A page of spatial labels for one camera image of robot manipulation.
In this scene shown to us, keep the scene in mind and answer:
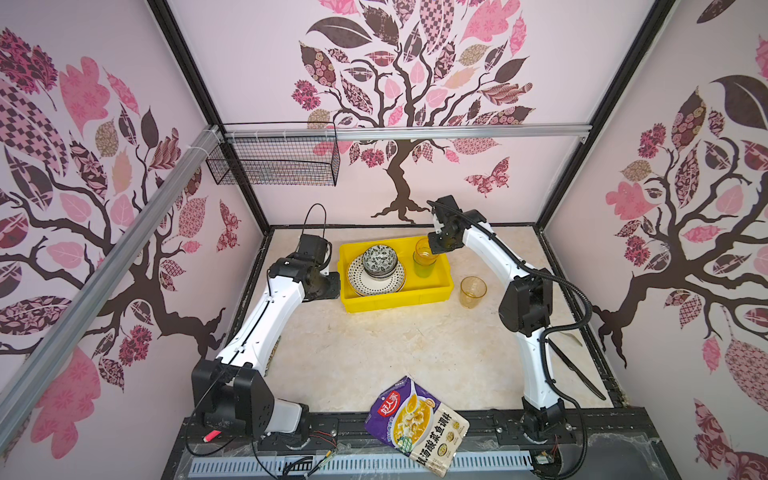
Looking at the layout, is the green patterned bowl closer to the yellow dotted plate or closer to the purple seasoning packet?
the yellow dotted plate

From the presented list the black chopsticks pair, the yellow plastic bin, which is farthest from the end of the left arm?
the black chopsticks pair

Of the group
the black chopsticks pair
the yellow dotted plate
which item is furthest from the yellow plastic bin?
the black chopsticks pair

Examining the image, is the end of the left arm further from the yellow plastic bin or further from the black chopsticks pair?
the black chopsticks pair

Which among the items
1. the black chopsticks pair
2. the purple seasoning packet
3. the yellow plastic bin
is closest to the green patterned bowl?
the yellow plastic bin

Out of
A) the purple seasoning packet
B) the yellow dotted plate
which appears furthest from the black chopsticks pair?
the yellow dotted plate

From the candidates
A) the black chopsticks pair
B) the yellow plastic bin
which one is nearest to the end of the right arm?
Answer: the yellow plastic bin

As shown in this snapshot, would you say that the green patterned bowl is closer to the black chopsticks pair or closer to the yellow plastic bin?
the yellow plastic bin

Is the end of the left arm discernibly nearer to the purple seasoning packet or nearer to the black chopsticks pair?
the purple seasoning packet

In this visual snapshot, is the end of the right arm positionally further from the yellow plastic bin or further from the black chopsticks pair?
the black chopsticks pair

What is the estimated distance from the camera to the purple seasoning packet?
71 cm

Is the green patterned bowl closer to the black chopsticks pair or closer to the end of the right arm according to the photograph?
the end of the right arm

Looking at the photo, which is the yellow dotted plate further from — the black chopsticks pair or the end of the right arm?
the black chopsticks pair

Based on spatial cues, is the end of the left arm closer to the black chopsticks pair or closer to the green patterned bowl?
the green patterned bowl

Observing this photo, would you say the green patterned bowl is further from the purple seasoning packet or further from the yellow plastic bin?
the purple seasoning packet
